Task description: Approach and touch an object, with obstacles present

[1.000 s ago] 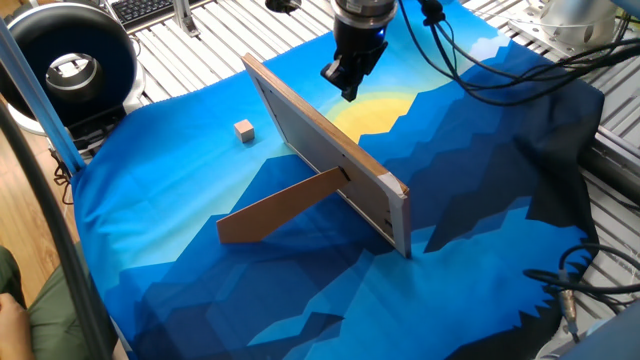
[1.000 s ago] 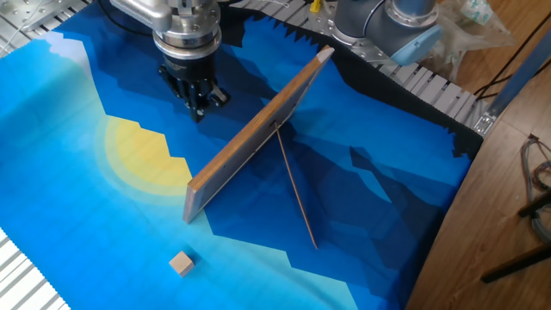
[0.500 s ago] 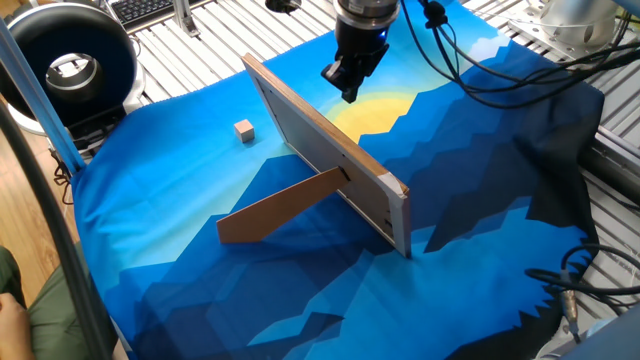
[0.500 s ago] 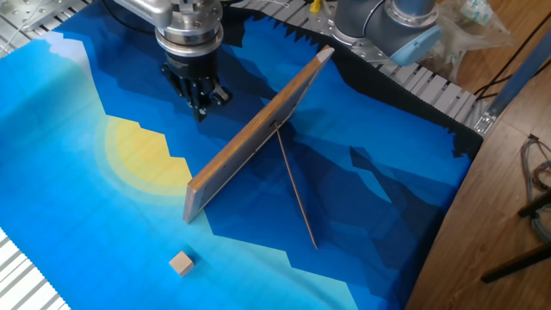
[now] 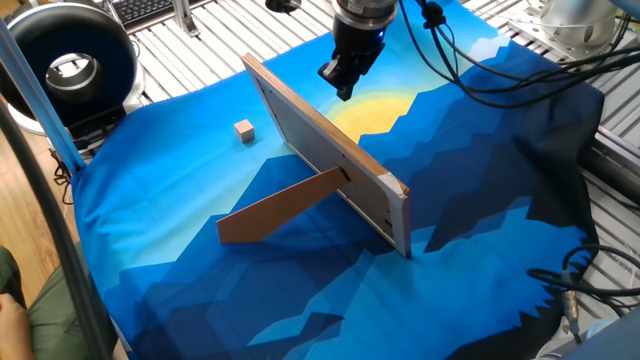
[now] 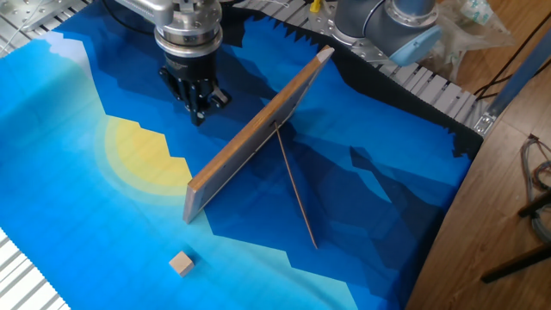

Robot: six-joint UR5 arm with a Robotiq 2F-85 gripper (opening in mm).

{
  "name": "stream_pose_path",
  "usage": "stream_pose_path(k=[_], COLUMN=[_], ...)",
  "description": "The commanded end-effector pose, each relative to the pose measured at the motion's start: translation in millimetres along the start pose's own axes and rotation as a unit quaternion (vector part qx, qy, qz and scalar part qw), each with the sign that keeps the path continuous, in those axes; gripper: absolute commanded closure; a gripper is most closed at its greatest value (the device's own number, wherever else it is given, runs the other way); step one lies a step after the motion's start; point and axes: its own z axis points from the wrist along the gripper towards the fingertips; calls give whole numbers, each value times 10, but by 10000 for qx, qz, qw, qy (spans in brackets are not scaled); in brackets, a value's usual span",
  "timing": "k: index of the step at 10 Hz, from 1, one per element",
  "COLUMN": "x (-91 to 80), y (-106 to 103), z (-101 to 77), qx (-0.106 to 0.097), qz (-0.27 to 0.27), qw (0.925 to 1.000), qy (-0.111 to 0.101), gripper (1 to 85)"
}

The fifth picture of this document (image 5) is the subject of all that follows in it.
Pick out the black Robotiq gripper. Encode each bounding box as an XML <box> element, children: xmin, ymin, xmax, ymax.
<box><xmin>318</xmin><ymin>19</ymin><xmax>387</xmax><ymax>102</ymax></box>

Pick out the person's bare hand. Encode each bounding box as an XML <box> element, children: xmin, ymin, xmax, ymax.
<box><xmin>0</xmin><ymin>292</ymin><xmax>35</xmax><ymax>360</ymax></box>

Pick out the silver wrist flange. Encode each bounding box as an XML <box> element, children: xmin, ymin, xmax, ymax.
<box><xmin>332</xmin><ymin>0</ymin><xmax>401</xmax><ymax>30</ymax></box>

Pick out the black round knob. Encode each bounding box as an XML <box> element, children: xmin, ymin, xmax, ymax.
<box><xmin>264</xmin><ymin>0</ymin><xmax>303</xmax><ymax>15</ymax></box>

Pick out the small wooden cube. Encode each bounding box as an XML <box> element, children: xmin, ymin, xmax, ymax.
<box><xmin>233</xmin><ymin>118</ymin><xmax>256</xmax><ymax>144</ymax></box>

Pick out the blue mountain print cloth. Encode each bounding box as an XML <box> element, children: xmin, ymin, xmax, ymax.
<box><xmin>71</xmin><ymin>0</ymin><xmax>606</xmax><ymax>360</ymax></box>

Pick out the black computer keyboard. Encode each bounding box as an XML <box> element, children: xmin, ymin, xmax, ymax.
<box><xmin>107</xmin><ymin>0</ymin><xmax>176</xmax><ymax>27</ymax></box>

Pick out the green trouser leg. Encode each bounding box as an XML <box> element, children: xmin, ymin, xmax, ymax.
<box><xmin>0</xmin><ymin>244</ymin><xmax>94</xmax><ymax>360</ymax></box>

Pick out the wooden picture frame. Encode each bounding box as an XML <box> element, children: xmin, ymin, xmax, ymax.
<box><xmin>241</xmin><ymin>52</ymin><xmax>413</xmax><ymax>260</ymax></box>

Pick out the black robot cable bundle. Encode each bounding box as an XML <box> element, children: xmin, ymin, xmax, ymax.
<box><xmin>399</xmin><ymin>0</ymin><xmax>640</xmax><ymax>110</ymax></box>

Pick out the silver aluminium bracket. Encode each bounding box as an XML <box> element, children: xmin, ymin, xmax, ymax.
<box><xmin>172</xmin><ymin>0</ymin><xmax>201</xmax><ymax>37</ymax></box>

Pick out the black round ring lamp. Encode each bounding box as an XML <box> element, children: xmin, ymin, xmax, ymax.
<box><xmin>0</xmin><ymin>2</ymin><xmax>146</xmax><ymax>151</ymax></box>

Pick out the thin black wire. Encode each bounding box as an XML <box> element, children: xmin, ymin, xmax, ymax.
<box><xmin>49</xmin><ymin>149</ymin><xmax>75</xmax><ymax>206</ymax></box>

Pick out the blue aluminium post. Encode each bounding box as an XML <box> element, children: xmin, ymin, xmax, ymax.
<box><xmin>0</xmin><ymin>17</ymin><xmax>86</xmax><ymax>176</ymax></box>

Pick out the thick black hose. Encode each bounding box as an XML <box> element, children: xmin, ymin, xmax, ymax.
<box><xmin>0</xmin><ymin>99</ymin><xmax>119</xmax><ymax>360</ymax></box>

